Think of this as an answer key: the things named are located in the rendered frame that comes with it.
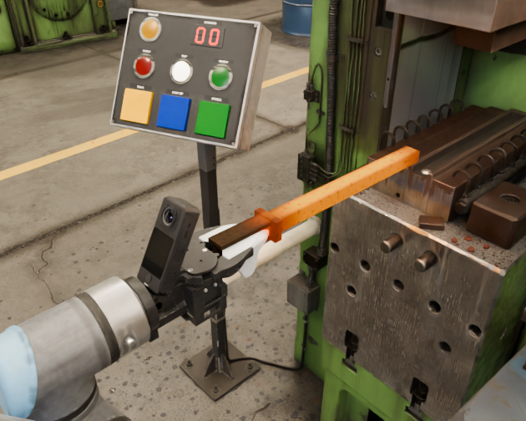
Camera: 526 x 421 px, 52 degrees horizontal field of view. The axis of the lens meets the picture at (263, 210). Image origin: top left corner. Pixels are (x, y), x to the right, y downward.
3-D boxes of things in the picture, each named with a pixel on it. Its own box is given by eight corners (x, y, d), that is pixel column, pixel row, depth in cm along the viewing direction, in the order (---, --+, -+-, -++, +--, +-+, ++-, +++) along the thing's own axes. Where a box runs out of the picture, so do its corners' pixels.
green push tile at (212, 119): (223, 138, 119) (229, 104, 118) (193, 133, 121) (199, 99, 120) (226, 139, 121) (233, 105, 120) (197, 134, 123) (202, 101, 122)
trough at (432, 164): (431, 180, 101) (432, 174, 101) (407, 170, 105) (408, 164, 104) (532, 120, 125) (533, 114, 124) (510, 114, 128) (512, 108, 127)
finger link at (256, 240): (266, 256, 79) (214, 283, 74) (266, 223, 75) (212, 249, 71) (280, 266, 77) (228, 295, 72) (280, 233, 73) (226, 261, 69)
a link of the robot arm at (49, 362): (-10, 390, 62) (-38, 329, 56) (89, 335, 69) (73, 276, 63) (22, 446, 56) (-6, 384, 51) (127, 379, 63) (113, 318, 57)
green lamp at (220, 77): (221, 90, 118) (220, 71, 116) (209, 85, 121) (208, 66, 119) (232, 87, 120) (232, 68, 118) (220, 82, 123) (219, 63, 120)
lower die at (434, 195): (447, 223, 102) (456, 184, 97) (364, 184, 114) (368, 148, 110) (544, 154, 126) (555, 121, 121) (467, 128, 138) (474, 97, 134)
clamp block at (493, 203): (508, 251, 95) (517, 220, 91) (464, 230, 100) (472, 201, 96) (538, 225, 101) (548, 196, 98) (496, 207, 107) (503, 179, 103)
